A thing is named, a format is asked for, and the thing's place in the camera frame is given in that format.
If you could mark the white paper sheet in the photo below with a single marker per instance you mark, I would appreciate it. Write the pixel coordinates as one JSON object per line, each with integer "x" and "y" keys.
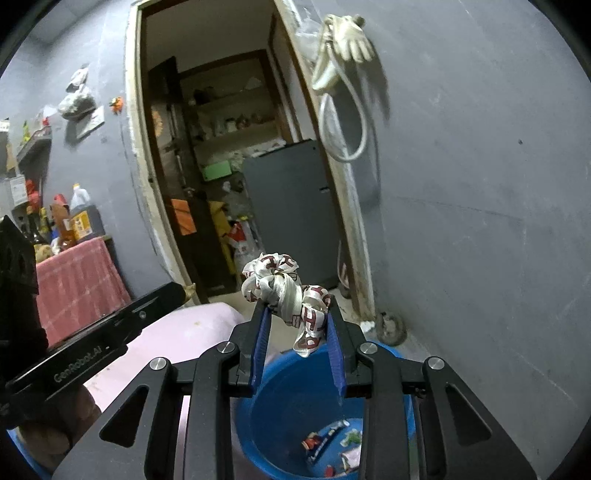
{"x": 90, "y": 122}

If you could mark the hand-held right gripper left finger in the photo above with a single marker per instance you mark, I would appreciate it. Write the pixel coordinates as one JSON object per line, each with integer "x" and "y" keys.
{"x": 258, "y": 350}

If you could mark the dark round floor object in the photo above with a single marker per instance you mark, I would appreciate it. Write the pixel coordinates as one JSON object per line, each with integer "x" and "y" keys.
{"x": 391, "y": 328}

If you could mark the wooden shelf unit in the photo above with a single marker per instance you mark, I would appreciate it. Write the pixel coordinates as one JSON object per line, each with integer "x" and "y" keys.
{"x": 231, "y": 115}

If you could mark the pale pink wrapper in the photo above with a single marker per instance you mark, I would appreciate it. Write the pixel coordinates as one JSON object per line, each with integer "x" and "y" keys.
{"x": 352, "y": 460}

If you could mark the white wall notice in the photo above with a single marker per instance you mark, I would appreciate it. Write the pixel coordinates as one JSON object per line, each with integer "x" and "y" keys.
{"x": 18, "y": 190}

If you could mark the wall shelf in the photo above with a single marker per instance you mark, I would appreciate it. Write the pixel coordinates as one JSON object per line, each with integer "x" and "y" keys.
{"x": 34, "y": 147}

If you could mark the brown wooden door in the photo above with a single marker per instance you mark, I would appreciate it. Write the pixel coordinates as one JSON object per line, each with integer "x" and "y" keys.
{"x": 164, "y": 161}

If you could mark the grey metal cabinet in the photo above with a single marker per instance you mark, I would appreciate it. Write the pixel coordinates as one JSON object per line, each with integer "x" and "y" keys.
{"x": 286, "y": 212}

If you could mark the dark glass bottle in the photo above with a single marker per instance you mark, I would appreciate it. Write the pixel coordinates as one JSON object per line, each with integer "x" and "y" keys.
{"x": 37, "y": 228}

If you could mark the orange liquid bottle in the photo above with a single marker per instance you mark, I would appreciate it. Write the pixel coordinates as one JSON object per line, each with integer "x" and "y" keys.
{"x": 62, "y": 226}

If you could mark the pink checked cloth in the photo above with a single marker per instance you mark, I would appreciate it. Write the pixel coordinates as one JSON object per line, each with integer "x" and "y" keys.
{"x": 78, "y": 286}

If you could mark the red and white bag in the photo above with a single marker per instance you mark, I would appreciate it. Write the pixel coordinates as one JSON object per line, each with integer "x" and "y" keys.
{"x": 244, "y": 249}

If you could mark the small orange wall ornament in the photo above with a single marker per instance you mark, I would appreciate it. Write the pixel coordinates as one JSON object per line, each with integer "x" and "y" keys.
{"x": 117, "y": 104}

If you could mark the green box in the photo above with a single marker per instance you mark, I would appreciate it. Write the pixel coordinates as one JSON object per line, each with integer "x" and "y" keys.
{"x": 216, "y": 171}

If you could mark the blue plastic basin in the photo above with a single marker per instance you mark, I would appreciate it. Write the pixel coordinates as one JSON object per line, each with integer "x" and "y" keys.
{"x": 27, "y": 457}

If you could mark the white wooden door frame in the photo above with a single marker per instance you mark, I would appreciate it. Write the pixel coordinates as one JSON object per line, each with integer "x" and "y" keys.
{"x": 138, "y": 161}

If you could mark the blue plastic bucket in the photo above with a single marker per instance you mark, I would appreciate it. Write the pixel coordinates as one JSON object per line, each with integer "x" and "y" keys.
{"x": 286, "y": 401}

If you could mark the person's left hand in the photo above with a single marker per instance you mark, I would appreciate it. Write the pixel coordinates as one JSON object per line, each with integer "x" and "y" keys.
{"x": 55, "y": 429}

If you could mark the hanging clear plastic bag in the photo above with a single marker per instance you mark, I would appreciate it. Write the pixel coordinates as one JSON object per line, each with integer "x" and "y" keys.
{"x": 76, "y": 101}

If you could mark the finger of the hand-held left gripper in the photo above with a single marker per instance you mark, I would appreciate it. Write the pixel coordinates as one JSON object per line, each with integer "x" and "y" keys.
{"x": 152, "y": 307}

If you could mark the white printed ribbon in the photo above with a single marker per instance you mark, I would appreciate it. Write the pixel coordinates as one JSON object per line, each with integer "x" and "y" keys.
{"x": 281, "y": 295}

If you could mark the yellow bag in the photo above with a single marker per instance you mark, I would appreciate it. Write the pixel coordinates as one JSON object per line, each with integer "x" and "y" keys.
{"x": 219, "y": 230}

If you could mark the orange paper sign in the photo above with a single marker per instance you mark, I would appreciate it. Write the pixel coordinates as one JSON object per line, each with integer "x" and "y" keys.
{"x": 183, "y": 217}

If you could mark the large dark liquid jug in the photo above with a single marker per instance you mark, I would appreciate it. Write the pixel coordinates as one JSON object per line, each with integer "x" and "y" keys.
{"x": 87, "y": 221}

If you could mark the blue snack wrapper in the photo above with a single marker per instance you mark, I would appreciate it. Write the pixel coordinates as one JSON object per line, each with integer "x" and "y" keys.
{"x": 323, "y": 441}

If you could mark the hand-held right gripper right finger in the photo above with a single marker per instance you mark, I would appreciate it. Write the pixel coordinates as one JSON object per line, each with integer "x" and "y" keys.
{"x": 336, "y": 355}

